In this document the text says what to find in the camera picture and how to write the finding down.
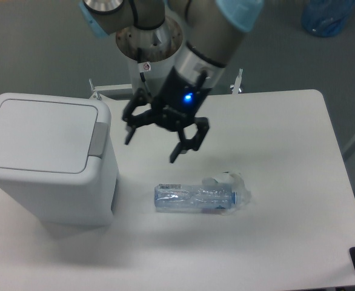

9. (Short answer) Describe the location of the white table frame bracket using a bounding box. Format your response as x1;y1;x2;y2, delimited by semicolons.
88;78;133;101

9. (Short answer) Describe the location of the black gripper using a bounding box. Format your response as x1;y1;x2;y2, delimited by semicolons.
122;68;211;163

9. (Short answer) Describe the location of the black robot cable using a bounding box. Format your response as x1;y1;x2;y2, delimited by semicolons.
136;47;153;99

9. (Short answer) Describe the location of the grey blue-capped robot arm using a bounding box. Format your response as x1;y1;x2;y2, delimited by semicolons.
79;1;264;162

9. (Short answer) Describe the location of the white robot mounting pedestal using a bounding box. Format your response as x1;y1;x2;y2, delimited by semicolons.
116;16;184;96

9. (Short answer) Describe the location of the white lidded trash can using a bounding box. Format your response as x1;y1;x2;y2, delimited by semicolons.
0;93;119;227

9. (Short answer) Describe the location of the crushed clear plastic bottle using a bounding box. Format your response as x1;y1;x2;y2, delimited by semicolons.
154;184;237;212

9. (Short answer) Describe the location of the metal clamp screw right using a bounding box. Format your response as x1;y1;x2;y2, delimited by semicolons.
230;68;244;95

